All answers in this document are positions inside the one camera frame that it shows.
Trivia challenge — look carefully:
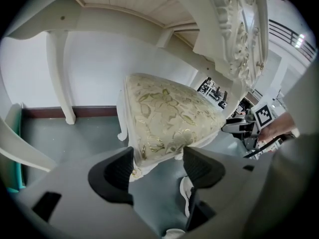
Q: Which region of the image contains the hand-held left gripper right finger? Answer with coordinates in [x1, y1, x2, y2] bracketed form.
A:
[183, 147, 274, 239]

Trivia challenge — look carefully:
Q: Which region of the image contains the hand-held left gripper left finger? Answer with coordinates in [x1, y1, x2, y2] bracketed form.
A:
[11, 145, 160, 239]

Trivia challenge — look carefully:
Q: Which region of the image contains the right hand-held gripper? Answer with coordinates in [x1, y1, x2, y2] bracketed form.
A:
[221, 103, 273, 151]

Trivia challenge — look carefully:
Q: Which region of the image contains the cream upholstered stool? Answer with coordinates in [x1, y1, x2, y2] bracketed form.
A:
[117, 73, 227, 183]

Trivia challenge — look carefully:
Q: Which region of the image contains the cream ornate dressing table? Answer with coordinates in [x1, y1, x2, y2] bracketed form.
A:
[0, 0, 270, 174]

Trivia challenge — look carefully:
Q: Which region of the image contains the person's right forearm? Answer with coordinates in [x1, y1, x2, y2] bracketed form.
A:
[259, 112, 299, 144]

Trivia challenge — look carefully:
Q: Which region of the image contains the person's right white shoe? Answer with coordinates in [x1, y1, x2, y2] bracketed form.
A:
[179, 177, 195, 218]

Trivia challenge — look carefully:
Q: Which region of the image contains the person's white shoe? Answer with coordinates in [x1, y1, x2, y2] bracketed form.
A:
[179, 177, 195, 218]
[163, 229, 186, 239]

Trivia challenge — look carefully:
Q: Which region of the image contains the person's left white shoe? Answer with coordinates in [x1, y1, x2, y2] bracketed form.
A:
[163, 229, 186, 239]

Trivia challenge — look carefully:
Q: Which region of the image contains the black mezzanine railing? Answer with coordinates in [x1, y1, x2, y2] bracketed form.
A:
[269, 20, 317, 62]

